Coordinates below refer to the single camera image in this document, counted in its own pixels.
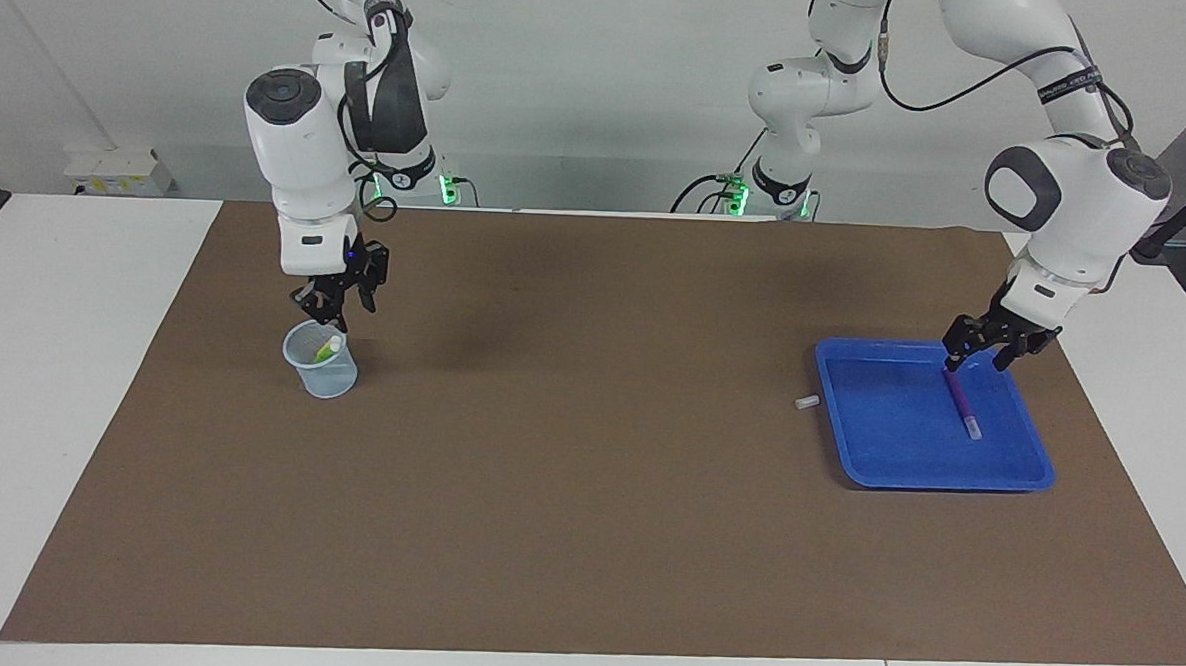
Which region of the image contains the brown table mat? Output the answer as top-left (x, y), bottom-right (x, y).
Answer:
top-left (0, 186), bottom-right (1186, 666)

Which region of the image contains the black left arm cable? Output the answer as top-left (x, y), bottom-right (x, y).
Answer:
top-left (870, 0), bottom-right (1141, 152)

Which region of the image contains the purple highlighter pen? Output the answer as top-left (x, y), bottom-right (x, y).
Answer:
top-left (941, 366), bottom-right (986, 441)

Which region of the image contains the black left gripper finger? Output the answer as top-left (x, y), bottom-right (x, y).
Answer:
top-left (992, 335), bottom-right (1032, 375)
top-left (941, 314), bottom-right (985, 375)

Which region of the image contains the translucent plastic cup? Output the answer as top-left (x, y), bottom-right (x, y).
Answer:
top-left (280, 317), bottom-right (361, 401)

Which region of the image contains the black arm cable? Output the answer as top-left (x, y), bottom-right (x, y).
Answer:
top-left (333, 0), bottom-right (413, 228)
top-left (870, 0), bottom-right (1141, 152)

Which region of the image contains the blue plastic tray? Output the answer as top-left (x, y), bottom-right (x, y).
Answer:
top-left (809, 335), bottom-right (1062, 497)

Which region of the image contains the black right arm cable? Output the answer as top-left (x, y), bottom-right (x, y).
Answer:
top-left (333, 0), bottom-right (413, 228)

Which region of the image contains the black base cable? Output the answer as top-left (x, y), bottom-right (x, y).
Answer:
top-left (670, 126), bottom-right (768, 218)

